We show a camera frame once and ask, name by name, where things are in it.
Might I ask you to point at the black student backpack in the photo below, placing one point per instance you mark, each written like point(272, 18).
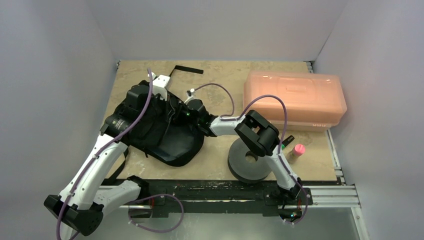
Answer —
point(171, 140)

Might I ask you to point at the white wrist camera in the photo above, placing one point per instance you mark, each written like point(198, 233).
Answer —
point(190, 95)
point(160, 83)

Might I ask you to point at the translucent pink plastic box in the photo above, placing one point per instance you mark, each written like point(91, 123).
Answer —
point(314, 102)

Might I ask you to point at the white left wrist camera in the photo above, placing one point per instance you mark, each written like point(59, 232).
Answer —
point(160, 83)

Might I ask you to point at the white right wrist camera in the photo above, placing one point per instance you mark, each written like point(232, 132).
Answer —
point(190, 95)

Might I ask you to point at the grey filament spool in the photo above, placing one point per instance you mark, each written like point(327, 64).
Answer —
point(244, 165)

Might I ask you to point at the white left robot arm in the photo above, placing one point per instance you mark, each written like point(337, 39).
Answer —
point(80, 207)

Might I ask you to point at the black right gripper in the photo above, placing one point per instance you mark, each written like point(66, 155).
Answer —
point(180, 110)

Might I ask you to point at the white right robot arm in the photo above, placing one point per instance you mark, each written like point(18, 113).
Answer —
point(257, 133)

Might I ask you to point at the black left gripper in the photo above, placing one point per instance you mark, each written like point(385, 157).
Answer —
point(156, 97)

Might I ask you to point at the black metal base rail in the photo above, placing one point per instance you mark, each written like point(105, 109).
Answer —
point(236, 197)

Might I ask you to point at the black green marker pen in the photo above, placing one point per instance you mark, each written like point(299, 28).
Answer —
point(287, 141)

